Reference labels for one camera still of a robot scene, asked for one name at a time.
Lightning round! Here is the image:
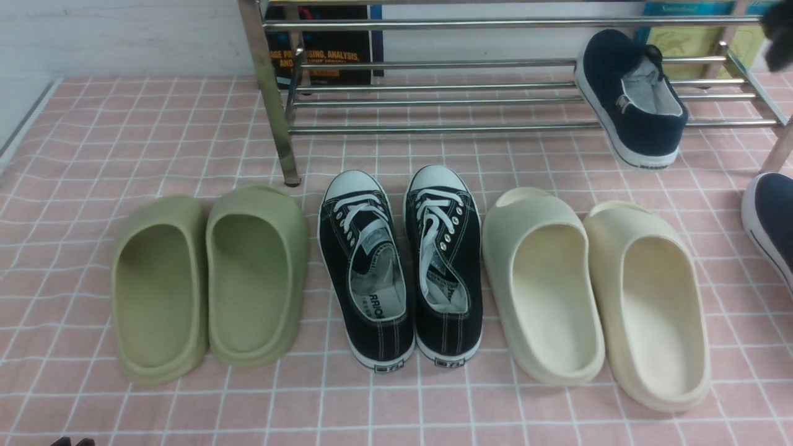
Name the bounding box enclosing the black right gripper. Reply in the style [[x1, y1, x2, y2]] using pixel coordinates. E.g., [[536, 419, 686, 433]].
[[760, 1, 792, 72]]

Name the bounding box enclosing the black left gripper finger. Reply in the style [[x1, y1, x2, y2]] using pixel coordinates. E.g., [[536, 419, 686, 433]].
[[51, 437, 72, 446]]

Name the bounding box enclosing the navy slip-on shoe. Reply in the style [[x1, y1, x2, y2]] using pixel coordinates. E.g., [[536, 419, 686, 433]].
[[741, 172, 792, 292], [573, 29, 689, 170]]

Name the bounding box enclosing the silver metal shoe rack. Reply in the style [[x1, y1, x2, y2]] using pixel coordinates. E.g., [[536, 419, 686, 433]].
[[238, 1, 791, 187]]

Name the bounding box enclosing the teal and yellow book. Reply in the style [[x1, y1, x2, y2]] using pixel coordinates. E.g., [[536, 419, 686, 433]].
[[635, 1, 765, 80]]

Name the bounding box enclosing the green left slide slipper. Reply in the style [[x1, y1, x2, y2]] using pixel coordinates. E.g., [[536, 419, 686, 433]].
[[110, 195, 209, 386]]

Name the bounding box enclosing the green slide slipper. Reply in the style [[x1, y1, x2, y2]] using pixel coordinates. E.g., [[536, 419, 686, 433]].
[[206, 185, 310, 367], [110, 195, 209, 386]]

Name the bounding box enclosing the green right slide slipper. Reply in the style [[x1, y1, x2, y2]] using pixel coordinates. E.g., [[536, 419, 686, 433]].
[[206, 185, 310, 367]]

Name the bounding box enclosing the pink checkered tablecloth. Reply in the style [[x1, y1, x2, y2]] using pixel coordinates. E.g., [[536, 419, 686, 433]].
[[1, 77, 791, 445]]

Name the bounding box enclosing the cream right slide slipper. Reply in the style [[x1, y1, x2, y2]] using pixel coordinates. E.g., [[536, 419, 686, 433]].
[[583, 201, 711, 413]]

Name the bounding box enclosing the cream slide slipper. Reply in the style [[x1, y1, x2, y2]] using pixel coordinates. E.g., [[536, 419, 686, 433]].
[[583, 201, 711, 413], [482, 187, 605, 386]]

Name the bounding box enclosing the black left canvas sneaker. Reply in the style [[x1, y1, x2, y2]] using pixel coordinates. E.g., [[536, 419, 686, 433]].
[[317, 170, 414, 374]]

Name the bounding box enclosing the black canvas sneaker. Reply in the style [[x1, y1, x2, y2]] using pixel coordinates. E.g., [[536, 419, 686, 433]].
[[403, 165, 483, 368], [317, 170, 414, 374]]

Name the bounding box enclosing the cream left slide slipper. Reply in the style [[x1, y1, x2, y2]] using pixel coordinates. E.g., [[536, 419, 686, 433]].
[[482, 187, 605, 386]]

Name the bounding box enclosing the black right canvas sneaker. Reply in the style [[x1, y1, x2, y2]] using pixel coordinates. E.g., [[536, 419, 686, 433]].
[[403, 165, 483, 368]]

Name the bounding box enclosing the black image processing book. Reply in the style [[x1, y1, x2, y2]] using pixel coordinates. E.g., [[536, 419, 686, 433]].
[[265, 5, 385, 90]]

